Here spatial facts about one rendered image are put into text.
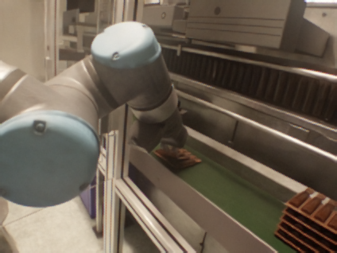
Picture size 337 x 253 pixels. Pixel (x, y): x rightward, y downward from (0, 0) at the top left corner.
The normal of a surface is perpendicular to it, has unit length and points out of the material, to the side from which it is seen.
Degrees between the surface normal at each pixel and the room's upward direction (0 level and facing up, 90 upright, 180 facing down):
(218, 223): 90
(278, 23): 90
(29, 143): 92
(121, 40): 40
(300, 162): 90
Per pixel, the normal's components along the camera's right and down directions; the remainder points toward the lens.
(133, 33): -0.17, -0.54
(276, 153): -0.79, 0.11
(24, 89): 0.69, -0.49
